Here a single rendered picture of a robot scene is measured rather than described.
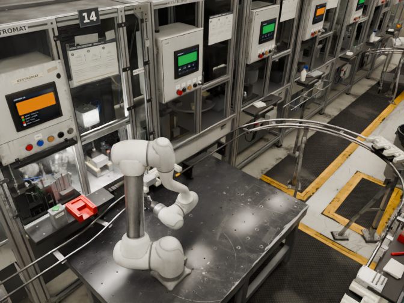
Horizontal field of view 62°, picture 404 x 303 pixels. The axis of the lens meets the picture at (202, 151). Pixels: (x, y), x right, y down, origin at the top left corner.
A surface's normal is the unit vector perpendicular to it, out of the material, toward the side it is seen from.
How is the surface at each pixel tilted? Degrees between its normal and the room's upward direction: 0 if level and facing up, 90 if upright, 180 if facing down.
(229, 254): 0
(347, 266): 0
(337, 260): 0
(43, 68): 90
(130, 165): 80
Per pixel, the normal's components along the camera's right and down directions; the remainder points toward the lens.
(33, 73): 0.75, 0.39
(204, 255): 0.02, -0.83
